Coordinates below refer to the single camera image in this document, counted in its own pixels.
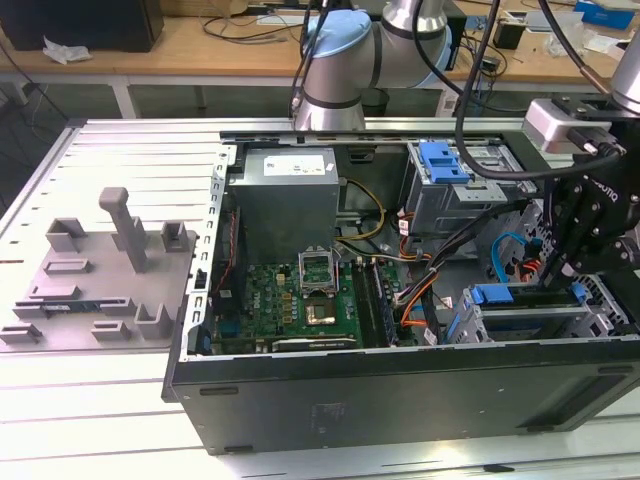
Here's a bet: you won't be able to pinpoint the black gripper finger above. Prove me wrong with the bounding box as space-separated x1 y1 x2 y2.
549 236 640 292
536 180 597 294

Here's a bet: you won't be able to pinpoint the thin red power wire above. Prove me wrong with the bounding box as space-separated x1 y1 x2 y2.
514 257 545 286

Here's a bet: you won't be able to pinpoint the hard disk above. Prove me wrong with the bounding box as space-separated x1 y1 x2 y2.
446 281 587 344

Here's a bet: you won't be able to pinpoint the metal disk bay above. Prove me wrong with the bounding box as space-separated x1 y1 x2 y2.
444 282 626 344

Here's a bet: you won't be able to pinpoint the metal drive cage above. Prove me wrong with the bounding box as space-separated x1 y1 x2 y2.
404 141 539 239

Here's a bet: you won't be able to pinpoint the blue drive latch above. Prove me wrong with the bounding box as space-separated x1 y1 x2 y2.
419 142 469 184

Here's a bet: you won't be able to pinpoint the clear plastic bags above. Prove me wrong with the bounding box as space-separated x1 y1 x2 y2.
544 27 601 56

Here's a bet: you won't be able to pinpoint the blue cardboard box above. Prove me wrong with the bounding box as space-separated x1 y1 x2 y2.
573 0 634 26

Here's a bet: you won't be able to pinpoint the small black open box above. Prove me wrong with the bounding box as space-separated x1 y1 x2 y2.
493 19 526 50

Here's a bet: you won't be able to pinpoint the RAM stick in slot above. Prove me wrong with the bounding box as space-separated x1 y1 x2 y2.
369 259 399 344

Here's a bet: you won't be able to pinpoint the black computer tower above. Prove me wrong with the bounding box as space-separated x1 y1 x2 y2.
448 14 469 71

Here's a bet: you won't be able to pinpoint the black RAM slot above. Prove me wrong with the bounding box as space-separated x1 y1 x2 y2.
352 257 381 349

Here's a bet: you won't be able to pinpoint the black waste bin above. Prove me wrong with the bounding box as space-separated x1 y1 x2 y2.
362 88 390 119

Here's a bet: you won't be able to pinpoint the black PC case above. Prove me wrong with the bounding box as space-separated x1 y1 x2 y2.
162 127 640 456

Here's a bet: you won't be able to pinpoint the CPU socket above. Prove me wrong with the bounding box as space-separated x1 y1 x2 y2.
302 294 341 326

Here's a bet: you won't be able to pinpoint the metal socket cover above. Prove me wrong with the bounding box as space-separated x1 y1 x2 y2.
297 247 339 296

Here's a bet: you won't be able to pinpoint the black graphics card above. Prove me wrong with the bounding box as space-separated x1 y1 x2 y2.
272 337 359 354

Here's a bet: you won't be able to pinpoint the grey power supply unit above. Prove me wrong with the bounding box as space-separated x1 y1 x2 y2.
227 147 344 251

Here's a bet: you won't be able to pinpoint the green motherboard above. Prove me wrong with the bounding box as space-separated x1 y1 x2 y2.
209 247 416 354

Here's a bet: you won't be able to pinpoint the wooden desk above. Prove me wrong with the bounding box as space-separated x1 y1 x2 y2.
0 0 640 94

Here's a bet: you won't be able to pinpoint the grey parts rack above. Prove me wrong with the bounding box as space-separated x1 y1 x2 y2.
0 187 199 355

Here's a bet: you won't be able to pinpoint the large black box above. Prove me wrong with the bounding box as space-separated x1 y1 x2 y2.
0 0 165 54

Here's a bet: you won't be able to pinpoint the crumpled white plastic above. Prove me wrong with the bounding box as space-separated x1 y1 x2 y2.
42 35 94 65

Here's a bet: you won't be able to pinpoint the blue data wire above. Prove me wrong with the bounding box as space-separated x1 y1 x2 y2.
492 233 545 284

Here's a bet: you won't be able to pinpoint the black sleeved cable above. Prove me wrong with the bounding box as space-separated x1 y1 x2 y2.
424 199 531 271

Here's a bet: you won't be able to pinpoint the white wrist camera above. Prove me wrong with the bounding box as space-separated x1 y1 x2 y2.
523 97 626 154

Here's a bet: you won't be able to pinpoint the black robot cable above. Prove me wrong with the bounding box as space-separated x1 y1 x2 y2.
289 0 626 182

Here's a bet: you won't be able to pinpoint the orange and yellow wire bundle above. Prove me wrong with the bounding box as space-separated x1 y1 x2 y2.
394 267 441 329

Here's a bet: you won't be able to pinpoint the yellow and black wires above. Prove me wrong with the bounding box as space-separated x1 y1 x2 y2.
334 179 386 244

